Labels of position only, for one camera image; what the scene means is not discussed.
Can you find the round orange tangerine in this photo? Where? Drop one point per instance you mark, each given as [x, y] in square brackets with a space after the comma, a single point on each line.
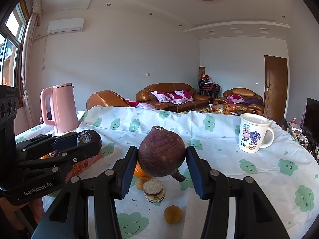
[139, 172]

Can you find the magenta floral pillow right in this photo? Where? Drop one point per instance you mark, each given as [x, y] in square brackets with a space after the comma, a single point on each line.
[181, 97]

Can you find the dark chocolate pie front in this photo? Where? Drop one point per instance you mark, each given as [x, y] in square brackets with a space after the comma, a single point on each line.
[89, 141]

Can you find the coffee table with items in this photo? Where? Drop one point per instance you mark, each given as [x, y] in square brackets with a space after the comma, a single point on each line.
[226, 109]

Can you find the purple passion fruit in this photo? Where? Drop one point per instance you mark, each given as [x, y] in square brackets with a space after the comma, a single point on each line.
[161, 153]

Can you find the oval orange front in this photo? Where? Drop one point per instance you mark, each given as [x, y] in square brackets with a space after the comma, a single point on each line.
[47, 156]

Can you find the brown leather near chair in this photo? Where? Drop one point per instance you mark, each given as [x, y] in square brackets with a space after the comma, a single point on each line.
[106, 98]

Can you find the magenta floral pillow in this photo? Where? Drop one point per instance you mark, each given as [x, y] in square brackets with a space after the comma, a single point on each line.
[163, 97]
[181, 97]

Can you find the stacked chairs in corner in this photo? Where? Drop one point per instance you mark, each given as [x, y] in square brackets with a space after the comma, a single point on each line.
[208, 87]

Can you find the pink electric kettle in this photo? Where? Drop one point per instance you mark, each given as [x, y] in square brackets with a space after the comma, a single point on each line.
[62, 106]

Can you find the white cartoon mug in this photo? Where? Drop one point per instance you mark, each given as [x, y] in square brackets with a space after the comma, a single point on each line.
[254, 133]

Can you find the window with frame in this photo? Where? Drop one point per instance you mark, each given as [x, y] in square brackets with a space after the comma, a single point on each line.
[12, 36]

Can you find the cloud print tablecloth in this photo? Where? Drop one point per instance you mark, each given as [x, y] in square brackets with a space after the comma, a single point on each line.
[285, 171]

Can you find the magenta pillow on armchair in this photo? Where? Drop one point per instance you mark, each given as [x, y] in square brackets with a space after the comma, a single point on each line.
[235, 99]

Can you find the person left hand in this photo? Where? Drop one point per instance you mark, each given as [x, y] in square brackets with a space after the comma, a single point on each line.
[10, 211]

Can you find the brown leather armchair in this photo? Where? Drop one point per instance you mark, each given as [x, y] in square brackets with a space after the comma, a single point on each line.
[246, 98]

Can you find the brown round longan fruit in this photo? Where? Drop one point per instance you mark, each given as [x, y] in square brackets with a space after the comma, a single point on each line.
[172, 214]

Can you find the black television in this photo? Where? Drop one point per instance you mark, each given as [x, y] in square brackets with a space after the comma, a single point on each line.
[311, 118]

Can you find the pink curtain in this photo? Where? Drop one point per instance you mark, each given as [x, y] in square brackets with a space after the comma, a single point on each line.
[34, 20]

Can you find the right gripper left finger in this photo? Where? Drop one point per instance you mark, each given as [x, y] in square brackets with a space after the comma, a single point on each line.
[67, 216]

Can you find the magenta floral pillow left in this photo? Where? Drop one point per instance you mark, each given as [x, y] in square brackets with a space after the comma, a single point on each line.
[163, 97]

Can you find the chocolate pie roll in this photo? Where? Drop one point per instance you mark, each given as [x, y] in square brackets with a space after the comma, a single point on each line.
[153, 191]

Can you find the small yellow fruit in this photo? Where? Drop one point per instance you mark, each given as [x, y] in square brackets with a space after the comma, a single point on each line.
[140, 182]

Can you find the pink tin box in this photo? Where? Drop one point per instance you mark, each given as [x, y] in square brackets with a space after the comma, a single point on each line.
[78, 167]

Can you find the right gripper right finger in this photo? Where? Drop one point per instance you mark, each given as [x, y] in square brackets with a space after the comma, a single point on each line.
[255, 217]

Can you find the brown leather long sofa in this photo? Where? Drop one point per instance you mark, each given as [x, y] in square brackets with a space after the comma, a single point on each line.
[145, 96]

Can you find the brown wooden door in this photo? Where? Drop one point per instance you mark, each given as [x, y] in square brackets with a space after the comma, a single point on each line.
[276, 88]

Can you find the white air conditioner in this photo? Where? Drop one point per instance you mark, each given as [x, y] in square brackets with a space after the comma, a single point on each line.
[65, 26]

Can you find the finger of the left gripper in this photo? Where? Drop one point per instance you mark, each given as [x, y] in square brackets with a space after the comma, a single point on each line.
[59, 139]
[64, 161]

